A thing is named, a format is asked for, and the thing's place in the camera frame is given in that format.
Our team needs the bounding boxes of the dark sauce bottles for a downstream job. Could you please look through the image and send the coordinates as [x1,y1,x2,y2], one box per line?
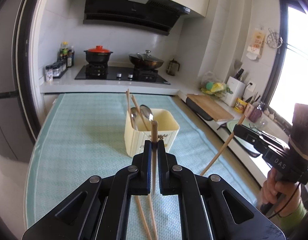
[58,42,75,68]

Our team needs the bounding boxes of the wooden cutting board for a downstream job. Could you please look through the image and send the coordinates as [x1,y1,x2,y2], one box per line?
[187,94,234,122]

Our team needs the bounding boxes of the white spice jar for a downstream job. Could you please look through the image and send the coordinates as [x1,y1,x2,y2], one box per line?
[45,64,53,82]

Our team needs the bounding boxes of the right hand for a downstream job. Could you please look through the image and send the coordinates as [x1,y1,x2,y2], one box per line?
[261,168,302,217]

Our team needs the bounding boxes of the hanging yellow paper bag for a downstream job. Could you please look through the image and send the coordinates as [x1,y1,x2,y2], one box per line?
[246,25,266,61]

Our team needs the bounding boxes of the white knife block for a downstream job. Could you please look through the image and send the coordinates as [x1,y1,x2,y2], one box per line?
[222,76,245,107]

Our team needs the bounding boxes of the green yellow sponges in bag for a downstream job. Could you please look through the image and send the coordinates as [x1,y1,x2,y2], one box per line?
[200,72,233,99]

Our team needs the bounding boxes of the black wok with glass lid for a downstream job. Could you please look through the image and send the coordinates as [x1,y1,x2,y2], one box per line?
[129,50,164,70]

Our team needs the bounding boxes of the wooden chopstick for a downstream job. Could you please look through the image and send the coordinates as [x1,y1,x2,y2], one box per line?
[148,194,158,240]
[126,89,134,129]
[135,196,152,240]
[131,95,150,131]
[151,120,158,194]
[200,115,245,176]

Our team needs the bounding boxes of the purple cup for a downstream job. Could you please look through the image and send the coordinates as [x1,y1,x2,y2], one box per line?
[248,106,262,123]

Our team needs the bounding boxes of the pink cup with utensils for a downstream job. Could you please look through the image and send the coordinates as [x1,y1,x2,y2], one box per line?
[244,103,254,118]

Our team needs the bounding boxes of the yellow cup container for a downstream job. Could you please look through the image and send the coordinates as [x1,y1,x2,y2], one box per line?
[234,98,248,113]

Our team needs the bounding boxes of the grey refrigerator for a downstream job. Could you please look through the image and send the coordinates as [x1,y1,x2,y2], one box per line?
[0,0,34,163]

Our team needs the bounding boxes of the steel spoon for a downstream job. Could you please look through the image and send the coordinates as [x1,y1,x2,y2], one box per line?
[131,107,138,131]
[139,105,153,125]

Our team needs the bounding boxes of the black tray under board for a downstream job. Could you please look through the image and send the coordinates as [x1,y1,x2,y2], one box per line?
[185,97,213,121]

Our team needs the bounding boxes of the cream utensil holder box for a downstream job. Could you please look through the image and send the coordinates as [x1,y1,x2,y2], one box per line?
[124,108,179,157]

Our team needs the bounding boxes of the wire hanging rack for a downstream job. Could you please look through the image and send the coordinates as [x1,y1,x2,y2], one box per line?
[265,28,284,53]

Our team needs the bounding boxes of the french press coffee maker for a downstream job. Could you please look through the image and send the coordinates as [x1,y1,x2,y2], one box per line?
[166,59,180,76]

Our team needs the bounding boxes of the black range hood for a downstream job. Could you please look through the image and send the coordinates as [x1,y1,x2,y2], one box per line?
[83,0,191,36]

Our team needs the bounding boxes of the black pot with red lid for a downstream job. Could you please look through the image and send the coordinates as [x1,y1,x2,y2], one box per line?
[84,46,113,64]

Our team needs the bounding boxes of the spice jar rack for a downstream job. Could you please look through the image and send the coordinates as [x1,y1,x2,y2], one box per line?
[52,60,67,79]

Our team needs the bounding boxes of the light green lidded pan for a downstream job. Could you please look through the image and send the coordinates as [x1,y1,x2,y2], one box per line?
[218,120,261,158]

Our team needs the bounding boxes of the black gas stove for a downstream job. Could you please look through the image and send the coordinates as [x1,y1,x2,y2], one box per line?
[75,64,170,85]

